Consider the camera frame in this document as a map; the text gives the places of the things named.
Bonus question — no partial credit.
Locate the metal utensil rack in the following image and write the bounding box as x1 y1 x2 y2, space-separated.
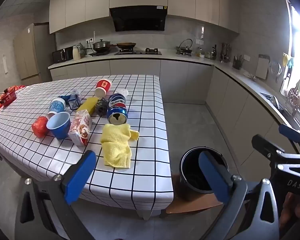
220 42 232 63

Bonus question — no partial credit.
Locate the red paper cup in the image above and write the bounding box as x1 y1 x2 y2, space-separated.
94 79 112 98

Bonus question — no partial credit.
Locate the black utensil holder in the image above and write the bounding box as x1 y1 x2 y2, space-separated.
232 55 244 70

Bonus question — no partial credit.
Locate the blue patterned paper cup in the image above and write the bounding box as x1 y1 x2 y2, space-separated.
47 97 66 119

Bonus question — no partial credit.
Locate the yellow sponge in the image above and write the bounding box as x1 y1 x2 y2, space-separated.
76 97 99 115

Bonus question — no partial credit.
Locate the table with checked tablecloth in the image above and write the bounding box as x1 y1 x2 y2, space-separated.
0 74 174 220

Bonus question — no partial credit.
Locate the steel pot with lid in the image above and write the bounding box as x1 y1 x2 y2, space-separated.
92 39 112 54

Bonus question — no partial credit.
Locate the person's right hand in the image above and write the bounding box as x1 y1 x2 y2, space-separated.
281 192 300 230

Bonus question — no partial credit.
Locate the round metal colander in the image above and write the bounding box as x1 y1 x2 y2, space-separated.
269 60 283 77

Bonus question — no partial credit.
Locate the black gas stove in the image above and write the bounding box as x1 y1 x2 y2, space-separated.
114 48 162 55

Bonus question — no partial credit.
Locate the glass kettle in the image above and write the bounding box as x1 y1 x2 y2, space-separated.
77 42 87 57

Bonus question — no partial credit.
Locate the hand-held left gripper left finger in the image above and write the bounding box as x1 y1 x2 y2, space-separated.
14 150 98 240

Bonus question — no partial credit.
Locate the kitchen counter with cabinets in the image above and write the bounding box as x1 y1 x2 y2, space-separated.
48 51 300 155

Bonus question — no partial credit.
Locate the dark wok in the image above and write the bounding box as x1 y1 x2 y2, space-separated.
116 42 137 50

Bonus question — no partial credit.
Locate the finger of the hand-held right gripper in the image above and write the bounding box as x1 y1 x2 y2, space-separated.
278 124 300 154
252 134 300 167

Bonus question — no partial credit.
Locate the black bucket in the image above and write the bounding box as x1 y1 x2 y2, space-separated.
179 147 230 195

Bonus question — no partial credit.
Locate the yellow cloth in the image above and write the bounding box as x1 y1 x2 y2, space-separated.
101 124 140 168

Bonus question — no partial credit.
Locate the beige refrigerator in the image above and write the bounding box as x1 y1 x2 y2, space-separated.
13 24 57 85

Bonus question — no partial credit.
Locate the white jug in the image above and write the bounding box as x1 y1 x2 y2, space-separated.
72 45 81 61

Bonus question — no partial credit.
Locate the black microwave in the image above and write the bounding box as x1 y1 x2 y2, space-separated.
52 46 74 64

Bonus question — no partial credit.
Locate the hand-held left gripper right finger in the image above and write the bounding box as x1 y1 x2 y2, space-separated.
198 151 280 240

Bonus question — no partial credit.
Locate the red snack packet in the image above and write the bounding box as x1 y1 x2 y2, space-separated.
32 116 50 138

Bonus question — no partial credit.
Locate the red and white snack box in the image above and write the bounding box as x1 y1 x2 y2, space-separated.
68 109 92 147

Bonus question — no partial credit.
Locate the black range hood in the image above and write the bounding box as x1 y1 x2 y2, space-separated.
109 5 168 32

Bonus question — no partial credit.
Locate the wooden stool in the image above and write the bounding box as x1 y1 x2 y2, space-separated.
160 172 224 218

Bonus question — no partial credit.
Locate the white cutting board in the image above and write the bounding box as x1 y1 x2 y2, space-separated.
255 54 270 80

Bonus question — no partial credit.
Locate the steel wool scrubber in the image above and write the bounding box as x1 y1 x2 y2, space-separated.
94 98 109 117

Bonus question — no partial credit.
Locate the blue milk carton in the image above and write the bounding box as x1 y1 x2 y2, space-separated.
68 90 82 110

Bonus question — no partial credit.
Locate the blue plastic cup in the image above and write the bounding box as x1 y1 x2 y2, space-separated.
46 112 71 140

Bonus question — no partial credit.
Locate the blue soda can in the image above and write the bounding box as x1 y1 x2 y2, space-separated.
107 94 127 108
106 105 129 125

